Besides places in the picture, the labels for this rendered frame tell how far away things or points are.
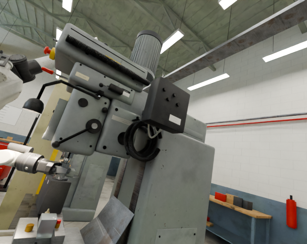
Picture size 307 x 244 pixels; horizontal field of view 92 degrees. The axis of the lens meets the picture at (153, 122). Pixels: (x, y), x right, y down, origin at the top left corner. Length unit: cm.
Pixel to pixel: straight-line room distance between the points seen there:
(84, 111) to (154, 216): 62
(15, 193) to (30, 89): 803
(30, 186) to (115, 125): 202
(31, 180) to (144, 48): 223
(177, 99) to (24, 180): 233
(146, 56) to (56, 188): 100
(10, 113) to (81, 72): 936
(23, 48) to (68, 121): 1037
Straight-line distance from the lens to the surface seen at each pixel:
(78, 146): 79
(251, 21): 638
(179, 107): 72
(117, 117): 82
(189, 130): 113
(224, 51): 329
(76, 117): 79
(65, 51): 85
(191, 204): 103
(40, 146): 260
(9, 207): 276
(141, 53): 107
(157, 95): 65
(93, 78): 83
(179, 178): 92
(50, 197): 118
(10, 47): 1110
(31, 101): 84
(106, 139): 79
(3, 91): 115
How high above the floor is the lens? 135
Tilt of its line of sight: 15 degrees up
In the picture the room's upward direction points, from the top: 14 degrees clockwise
